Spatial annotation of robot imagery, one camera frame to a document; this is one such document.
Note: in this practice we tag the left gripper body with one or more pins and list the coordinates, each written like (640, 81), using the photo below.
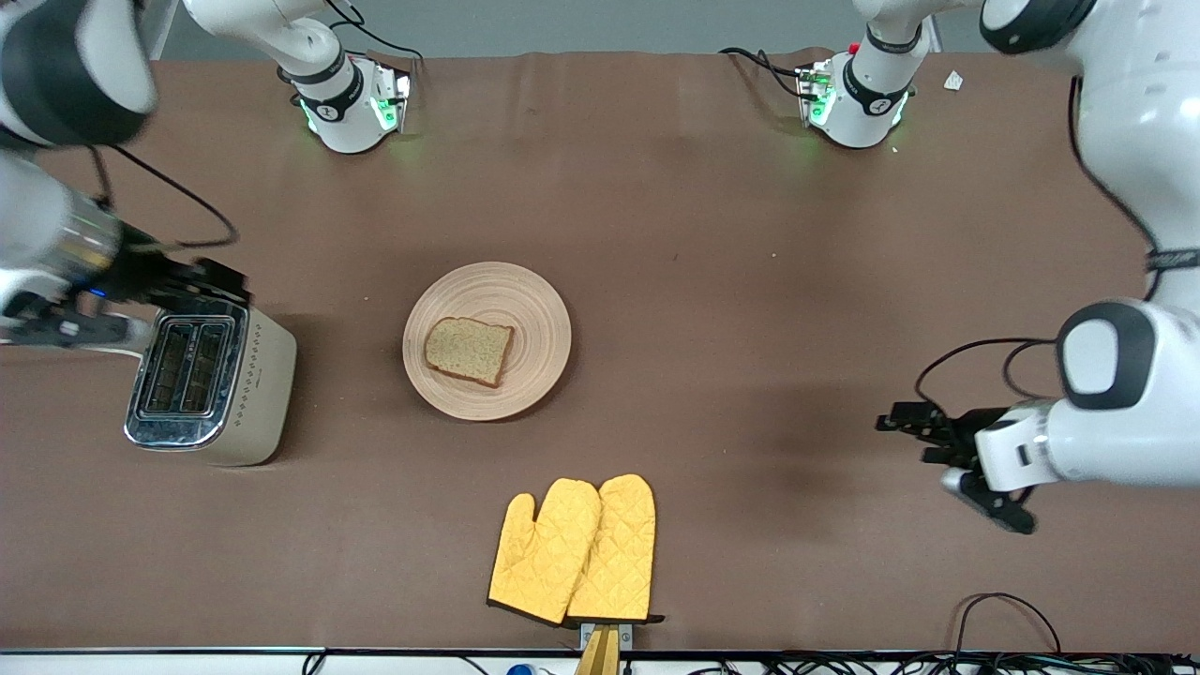
(954, 434)

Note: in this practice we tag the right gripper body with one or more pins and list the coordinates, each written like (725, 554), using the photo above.
(148, 278)

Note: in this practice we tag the brown bread slice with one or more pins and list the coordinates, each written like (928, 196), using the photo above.
(467, 350)

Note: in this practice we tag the round wooden plate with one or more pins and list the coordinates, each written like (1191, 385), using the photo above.
(525, 309)

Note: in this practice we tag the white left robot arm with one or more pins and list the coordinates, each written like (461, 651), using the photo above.
(1134, 122)

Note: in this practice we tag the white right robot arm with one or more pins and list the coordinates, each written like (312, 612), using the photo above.
(342, 112)

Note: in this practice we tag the cream chrome two-slot toaster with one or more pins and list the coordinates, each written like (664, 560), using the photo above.
(258, 384)

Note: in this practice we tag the brown table cover cloth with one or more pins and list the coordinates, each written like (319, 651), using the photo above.
(703, 234)

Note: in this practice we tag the yellow quilted oven mitt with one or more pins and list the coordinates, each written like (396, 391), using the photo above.
(619, 553)
(539, 562)

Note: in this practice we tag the small white paper scrap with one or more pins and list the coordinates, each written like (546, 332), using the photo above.
(953, 81)

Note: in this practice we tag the small metal clamp bracket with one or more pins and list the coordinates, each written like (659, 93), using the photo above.
(626, 635)

